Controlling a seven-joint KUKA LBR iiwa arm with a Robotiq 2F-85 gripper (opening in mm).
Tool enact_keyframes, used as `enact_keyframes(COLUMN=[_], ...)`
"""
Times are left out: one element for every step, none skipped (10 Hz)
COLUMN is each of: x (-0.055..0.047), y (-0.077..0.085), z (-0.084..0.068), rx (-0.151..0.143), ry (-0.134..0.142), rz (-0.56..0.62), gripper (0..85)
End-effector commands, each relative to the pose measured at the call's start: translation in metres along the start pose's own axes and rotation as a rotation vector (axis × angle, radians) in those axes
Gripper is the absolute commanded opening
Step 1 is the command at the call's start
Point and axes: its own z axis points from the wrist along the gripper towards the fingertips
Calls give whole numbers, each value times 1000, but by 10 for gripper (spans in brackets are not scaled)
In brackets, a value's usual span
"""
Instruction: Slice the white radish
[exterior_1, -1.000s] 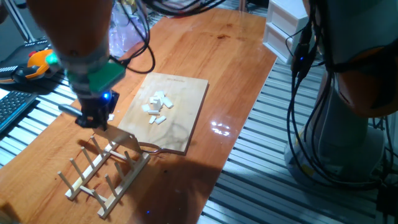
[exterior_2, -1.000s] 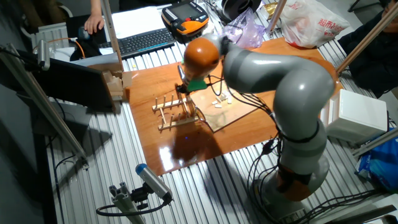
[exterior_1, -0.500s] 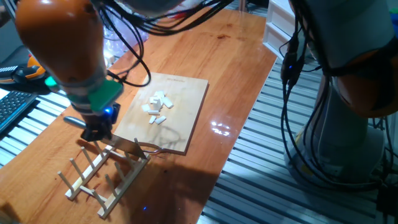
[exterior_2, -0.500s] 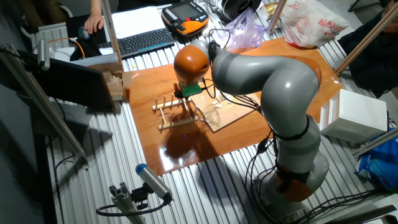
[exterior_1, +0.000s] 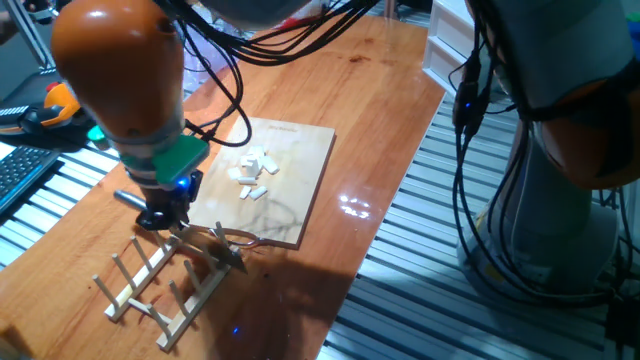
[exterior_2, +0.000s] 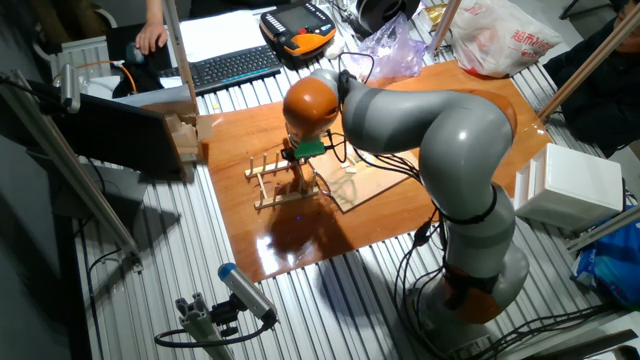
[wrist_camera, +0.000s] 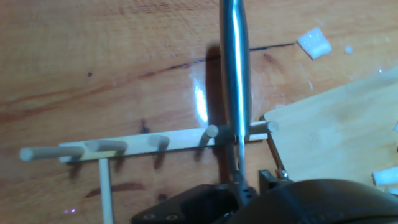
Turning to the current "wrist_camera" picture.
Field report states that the wooden peg dish rack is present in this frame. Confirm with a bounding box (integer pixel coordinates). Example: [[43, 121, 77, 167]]
[[19, 120, 280, 224]]

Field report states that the steel cleaver knife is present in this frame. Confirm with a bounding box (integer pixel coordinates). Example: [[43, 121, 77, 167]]
[[218, 0, 252, 189]]

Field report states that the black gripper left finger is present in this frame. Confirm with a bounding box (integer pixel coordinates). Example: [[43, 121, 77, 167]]
[[131, 177, 259, 224]]

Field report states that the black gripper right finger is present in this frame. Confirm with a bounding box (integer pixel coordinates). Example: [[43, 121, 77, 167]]
[[258, 169, 295, 193]]

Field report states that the wooden cutting board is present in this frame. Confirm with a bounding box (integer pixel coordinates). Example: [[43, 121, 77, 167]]
[[259, 67, 398, 195]]

